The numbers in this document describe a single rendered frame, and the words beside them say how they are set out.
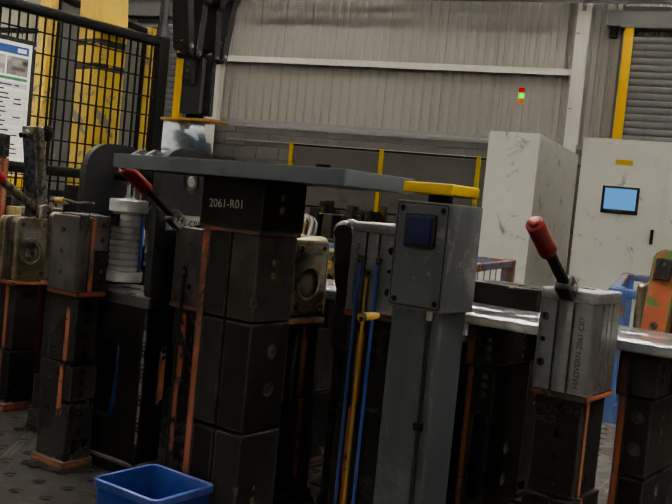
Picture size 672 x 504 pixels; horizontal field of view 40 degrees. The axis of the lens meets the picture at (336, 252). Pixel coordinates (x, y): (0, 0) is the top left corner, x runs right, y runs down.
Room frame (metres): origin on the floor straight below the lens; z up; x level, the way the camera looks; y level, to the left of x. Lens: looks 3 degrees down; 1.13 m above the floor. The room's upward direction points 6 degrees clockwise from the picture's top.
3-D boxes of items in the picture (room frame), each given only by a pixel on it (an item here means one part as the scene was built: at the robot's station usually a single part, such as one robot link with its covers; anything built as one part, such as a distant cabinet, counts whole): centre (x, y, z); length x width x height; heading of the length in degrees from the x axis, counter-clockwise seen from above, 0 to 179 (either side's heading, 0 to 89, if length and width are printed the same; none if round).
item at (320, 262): (1.31, 0.06, 0.89); 0.13 x 0.11 x 0.38; 144
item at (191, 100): (1.18, 0.20, 1.26); 0.03 x 0.01 x 0.07; 63
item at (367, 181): (1.13, 0.11, 1.16); 0.37 x 0.14 x 0.02; 54
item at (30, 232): (1.67, 0.57, 0.88); 0.07 x 0.06 x 0.35; 144
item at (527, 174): (10.26, -2.10, 1.22); 2.40 x 0.54 x 2.45; 157
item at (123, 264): (1.42, 0.30, 0.94); 0.18 x 0.13 x 0.49; 54
